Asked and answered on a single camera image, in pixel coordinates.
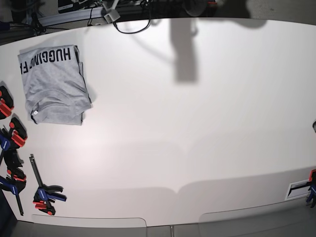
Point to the red black clamp top left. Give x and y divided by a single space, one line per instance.
6 103

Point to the aluminium frame rail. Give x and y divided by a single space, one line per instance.
67 17

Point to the grey T-shirt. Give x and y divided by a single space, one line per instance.
54 85

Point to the blue black bar clamp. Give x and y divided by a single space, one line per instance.
15 181

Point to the blue red bar clamp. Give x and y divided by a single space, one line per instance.
13 139

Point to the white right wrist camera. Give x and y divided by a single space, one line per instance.
111 15

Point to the blue clamp at right edge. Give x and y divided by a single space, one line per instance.
312 187

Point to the dark object at right edge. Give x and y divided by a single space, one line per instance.
314 126

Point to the small blue bar clamp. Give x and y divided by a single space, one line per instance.
45 195

